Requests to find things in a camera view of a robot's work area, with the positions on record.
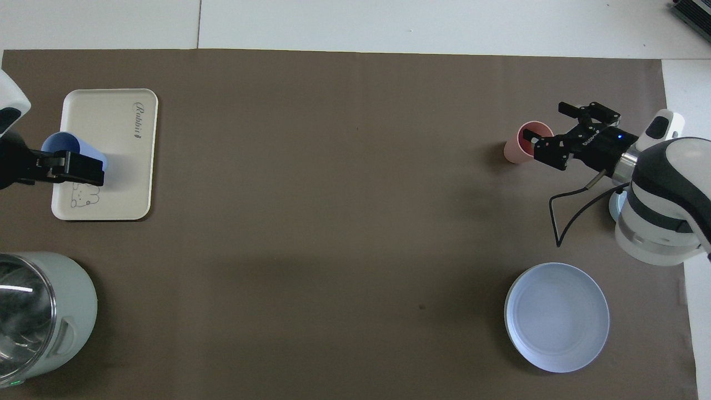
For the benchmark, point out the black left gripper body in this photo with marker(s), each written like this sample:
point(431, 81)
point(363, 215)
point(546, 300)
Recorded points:
point(22, 164)

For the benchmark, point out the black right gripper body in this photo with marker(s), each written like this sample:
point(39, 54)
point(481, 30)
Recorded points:
point(602, 147)

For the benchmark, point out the dark blue plastic cup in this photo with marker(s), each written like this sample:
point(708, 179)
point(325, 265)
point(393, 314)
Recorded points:
point(72, 143)

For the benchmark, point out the pink plastic cup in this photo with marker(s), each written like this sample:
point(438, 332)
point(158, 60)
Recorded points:
point(514, 153)

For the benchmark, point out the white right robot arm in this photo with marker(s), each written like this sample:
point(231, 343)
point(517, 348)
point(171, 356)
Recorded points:
point(666, 183)

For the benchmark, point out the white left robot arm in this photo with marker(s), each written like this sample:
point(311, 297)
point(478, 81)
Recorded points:
point(11, 94)

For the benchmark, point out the cream tray with rabbit print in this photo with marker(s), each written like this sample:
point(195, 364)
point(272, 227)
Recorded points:
point(122, 183)

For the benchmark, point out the light blue bowl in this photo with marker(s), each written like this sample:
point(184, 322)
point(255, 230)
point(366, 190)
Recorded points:
point(614, 208)

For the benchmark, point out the dark ribbed device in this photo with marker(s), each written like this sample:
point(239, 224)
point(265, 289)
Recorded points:
point(694, 11)

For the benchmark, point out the pale green electric pot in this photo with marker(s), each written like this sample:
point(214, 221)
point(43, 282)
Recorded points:
point(75, 311)

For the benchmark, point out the glass pot lid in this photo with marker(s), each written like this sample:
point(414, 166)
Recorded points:
point(22, 311)

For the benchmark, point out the blue round plate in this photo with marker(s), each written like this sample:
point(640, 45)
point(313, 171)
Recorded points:
point(555, 316)

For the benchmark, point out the brown table mat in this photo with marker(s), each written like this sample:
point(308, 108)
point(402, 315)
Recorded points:
point(333, 222)

